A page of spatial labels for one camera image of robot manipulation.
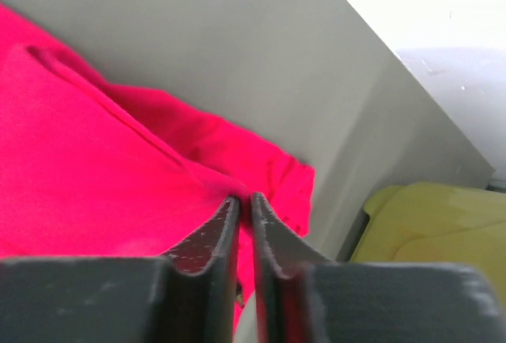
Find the red t shirt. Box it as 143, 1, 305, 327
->
0, 1, 317, 332

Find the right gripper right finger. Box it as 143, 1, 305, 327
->
251, 194, 504, 342

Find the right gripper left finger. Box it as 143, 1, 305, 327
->
1, 198, 240, 342

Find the olive green plastic bin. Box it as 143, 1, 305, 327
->
349, 181, 506, 266

